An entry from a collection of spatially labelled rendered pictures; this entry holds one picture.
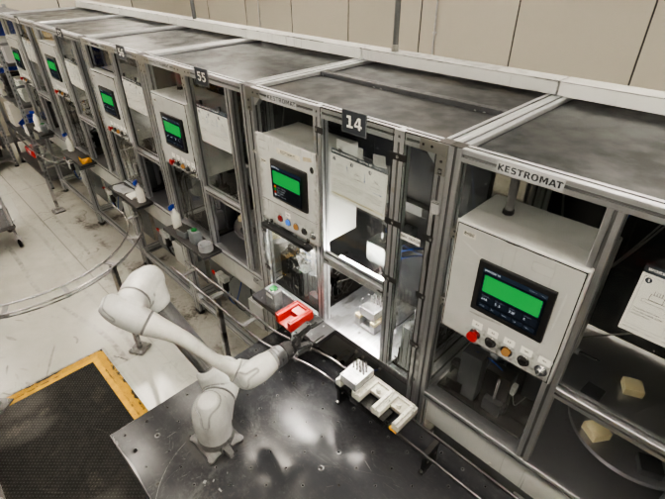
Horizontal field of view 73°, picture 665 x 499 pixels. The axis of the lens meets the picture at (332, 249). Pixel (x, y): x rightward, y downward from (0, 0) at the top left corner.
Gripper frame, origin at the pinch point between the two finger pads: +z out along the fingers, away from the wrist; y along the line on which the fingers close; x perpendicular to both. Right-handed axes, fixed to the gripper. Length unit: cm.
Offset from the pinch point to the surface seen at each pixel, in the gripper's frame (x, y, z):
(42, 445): 133, -111, -112
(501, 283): -68, 53, 18
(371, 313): -3.2, -9.6, 33.3
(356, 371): -17.6, -19.6, 7.3
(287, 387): 14.8, -44.4, -9.0
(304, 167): 28, 63, 21
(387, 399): -35.3, -23.8, 8.1
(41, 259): 355, -112, -48
